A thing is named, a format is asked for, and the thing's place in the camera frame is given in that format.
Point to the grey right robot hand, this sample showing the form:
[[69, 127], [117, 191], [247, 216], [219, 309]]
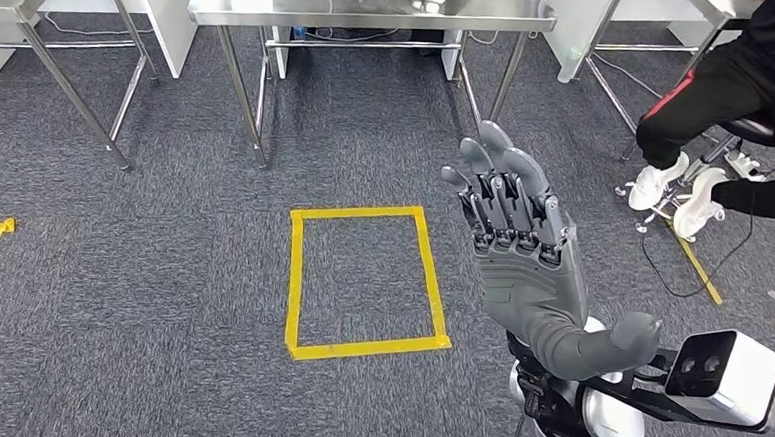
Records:
[[530, 284]]

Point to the grey workbench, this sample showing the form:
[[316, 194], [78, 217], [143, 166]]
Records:
[[306, 0]]

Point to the black swivel stool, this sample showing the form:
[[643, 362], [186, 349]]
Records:
[[750, 128]]

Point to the person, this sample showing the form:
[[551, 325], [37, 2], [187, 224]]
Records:
[[732, 89]]

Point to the black camera bracket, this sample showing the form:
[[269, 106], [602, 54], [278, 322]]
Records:
[[637, 389]]

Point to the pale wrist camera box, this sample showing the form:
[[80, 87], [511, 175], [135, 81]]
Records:
[[737, 381]]

